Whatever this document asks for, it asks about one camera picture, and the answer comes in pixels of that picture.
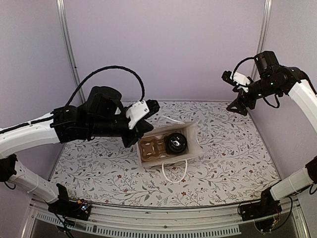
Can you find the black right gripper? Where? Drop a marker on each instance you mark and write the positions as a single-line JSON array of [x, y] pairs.
[[242, 96]]

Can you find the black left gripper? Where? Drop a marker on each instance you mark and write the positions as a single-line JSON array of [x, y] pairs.
[[142, 127]]

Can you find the brown pulp cup carrier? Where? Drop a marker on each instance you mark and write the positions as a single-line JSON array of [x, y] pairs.
[[152, 148]]

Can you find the kraft paper takeout bag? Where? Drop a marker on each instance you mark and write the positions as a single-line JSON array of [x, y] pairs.
[[190, 130]]

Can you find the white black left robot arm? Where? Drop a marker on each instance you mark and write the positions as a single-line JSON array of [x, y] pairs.
[[102, 115]]

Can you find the floral patterned table mat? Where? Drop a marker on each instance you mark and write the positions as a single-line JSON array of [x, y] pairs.
[[235, 166]]

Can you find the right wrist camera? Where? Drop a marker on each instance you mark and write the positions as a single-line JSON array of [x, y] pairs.
[[237, 80]]

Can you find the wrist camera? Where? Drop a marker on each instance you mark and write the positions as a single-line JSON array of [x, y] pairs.
[[237, 80], [141, 110]]

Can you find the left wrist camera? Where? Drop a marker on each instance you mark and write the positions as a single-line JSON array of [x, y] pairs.
[[141, 110]]

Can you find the right aluminium frame post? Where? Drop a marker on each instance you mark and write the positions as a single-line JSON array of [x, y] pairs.
[[264, 25]]

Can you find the aluminium frame post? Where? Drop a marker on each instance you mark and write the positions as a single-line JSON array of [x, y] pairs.
[[264, 25], [67, 41]]

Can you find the front aluminium rail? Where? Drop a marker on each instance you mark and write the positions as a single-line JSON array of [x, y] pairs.
[[114, 221]]

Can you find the left aluminium frame post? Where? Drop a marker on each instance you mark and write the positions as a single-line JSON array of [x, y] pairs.
[[67, 41]]

